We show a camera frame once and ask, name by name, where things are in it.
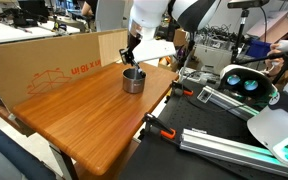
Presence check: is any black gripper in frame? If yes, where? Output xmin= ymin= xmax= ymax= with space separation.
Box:
xmin=119 ymin=34 xmax=142 ymax=72

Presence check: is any black and white marker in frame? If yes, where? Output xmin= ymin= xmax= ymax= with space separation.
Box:
xmin=135 ymin=66 xmax=146 ymax=78

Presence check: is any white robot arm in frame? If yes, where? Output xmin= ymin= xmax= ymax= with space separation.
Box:
xmin=119 ymin=0 xmax=221 ymax=69

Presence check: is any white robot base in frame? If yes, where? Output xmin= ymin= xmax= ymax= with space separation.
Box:
xmin=247 ymin=83 xmax=288 ymax=165

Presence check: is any silver metal pot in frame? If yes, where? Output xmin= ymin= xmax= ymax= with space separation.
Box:
xmin=123 ymin=68 xmax=146 ymax=94

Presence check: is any orange-tipped clamp near pot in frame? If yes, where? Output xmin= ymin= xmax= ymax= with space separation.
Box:
xmin=165 ymin=81 xmax=194 ymax=102

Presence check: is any operator hand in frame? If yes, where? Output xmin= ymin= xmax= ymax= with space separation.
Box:
xmin=265 ymin=43 xmax=288 ymax=74

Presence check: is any orange-tipped clamp front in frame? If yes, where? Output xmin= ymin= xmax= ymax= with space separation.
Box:
xmin=139 ymin=113 xmax=176 ymax=140

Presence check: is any wooden table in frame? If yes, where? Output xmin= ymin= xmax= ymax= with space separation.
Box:
xmin=13 ymin=63 xmax=178 ymax=176

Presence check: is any black perforated breadboard table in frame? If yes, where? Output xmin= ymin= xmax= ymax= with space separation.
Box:
xmin=119 ymin=81 xmax=288 ymax=180

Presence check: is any brown cardboard backdrop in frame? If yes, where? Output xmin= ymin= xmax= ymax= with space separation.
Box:
xmin=0 ymin=29 xmax=128 ymax=110

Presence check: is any white VR headset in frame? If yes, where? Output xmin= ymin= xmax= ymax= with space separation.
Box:
xmin=219 ymin=64 xmax=277 ymax=100

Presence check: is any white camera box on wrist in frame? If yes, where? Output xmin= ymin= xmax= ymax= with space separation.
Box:
xmin=133 ymin=39 xmax=176 ymax=62

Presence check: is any aluminium extrusion rail long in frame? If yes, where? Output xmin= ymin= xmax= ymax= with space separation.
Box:
xmin=197 ymin=86 xmax=258 ymax=121

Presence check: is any black camera on tripod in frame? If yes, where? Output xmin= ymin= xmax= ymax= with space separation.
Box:
xmin=227 ymin=0 xmax=269 ymax=64

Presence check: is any aluminium extrusion rail short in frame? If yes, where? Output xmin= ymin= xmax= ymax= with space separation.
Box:
xmin=180 ymin=128 xmax=288 ymax=177

